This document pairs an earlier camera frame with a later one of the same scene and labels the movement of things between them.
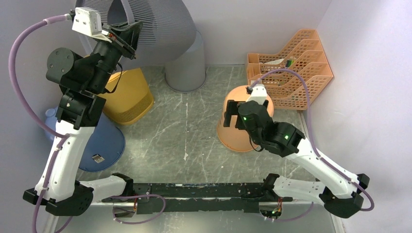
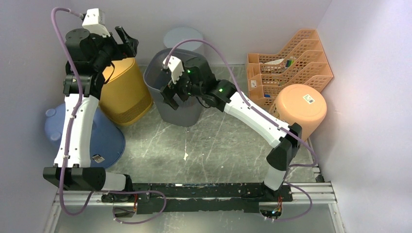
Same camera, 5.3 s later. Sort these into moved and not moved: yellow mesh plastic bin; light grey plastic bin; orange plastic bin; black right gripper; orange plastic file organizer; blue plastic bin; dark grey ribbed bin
Moved: orange plastic bin; dark grey ribbed bin; light grey plastic bin; black right gripper
Not moved: orange plastic file organizer; yellow mesh plastic bin; blue plastic bin
